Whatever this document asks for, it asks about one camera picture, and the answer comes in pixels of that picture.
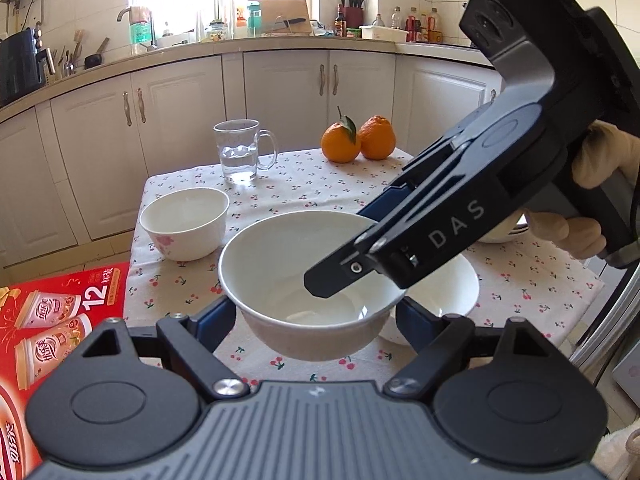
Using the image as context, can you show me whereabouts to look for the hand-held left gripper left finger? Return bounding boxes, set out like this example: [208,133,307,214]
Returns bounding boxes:
[82,295,251,402]

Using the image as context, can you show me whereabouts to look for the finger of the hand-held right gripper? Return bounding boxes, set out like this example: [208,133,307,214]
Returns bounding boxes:
[304,156,502,298]
[356,124,482,224]

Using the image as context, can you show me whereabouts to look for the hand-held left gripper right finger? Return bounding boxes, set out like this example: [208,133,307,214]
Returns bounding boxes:
[384,297,556,402]

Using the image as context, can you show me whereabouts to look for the white bowl with pink flowers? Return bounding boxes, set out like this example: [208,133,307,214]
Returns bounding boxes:
[139,187,231,262]
[378,252,481,347]

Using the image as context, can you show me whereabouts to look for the plain white bowl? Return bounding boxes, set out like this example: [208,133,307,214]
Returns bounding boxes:
[217,210,408,361]

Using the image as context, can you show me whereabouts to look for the white plate with fruit print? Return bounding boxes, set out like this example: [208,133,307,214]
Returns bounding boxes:
[475,220,528,244]

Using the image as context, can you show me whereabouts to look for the person's right hand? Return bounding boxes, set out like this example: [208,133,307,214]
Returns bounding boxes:
[524,120,640,261]

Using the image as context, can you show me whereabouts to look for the orange without leaf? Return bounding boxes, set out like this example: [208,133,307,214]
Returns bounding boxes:
[358,115,397,160]

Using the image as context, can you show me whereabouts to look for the orange with green leaf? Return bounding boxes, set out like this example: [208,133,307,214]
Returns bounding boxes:
[320,106,362,164]

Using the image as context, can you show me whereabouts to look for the cherry print tablecloth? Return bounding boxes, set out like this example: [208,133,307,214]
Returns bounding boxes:
[122,147,606,386]

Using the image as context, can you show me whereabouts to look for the clear glass mug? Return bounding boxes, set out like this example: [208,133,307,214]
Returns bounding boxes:
[213,119,278,184]

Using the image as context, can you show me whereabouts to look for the red printed carton box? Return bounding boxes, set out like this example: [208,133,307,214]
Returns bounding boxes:
[0,261,132,480]

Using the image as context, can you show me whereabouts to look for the white plastic tray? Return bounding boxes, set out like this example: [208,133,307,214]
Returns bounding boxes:
[359,25,409,43]

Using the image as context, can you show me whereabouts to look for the beige kitchen countertop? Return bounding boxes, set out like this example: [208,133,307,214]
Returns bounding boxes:
[0,34,496,126]

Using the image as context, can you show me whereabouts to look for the red knife block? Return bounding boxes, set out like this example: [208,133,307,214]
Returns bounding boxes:
[340,0,366,29]

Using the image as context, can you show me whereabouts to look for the white kitchen cabinets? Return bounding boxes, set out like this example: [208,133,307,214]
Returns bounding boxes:
[0,50,506,273]

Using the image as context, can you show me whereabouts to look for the wooden cutting board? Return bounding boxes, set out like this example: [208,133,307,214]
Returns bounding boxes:
[260,0,312,36]

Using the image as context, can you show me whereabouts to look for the person's white fleece clothing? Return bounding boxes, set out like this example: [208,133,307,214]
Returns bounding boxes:
[592,422,640,480]

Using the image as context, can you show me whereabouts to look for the white basin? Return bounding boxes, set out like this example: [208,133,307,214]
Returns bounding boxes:
[156,32,194,50]

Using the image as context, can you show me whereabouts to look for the small black pan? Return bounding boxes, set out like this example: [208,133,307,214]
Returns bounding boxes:
[84,37,111,70]

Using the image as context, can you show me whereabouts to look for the green dish soap bottle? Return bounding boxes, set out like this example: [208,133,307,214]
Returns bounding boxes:
[131,10,153,56]

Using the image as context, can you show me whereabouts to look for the utensil holder with utensils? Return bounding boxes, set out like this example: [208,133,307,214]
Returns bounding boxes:
[50,30,85,79]

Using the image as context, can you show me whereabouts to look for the black air fryer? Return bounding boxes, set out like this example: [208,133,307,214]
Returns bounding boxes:
[0,27,57,107]

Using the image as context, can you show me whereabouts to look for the chrome kitchen faucet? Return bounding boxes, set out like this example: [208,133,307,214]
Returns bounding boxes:
[116,6,158,52]

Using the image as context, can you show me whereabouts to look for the silver metal frame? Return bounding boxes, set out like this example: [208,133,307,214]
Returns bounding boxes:
[570,245,640,372]

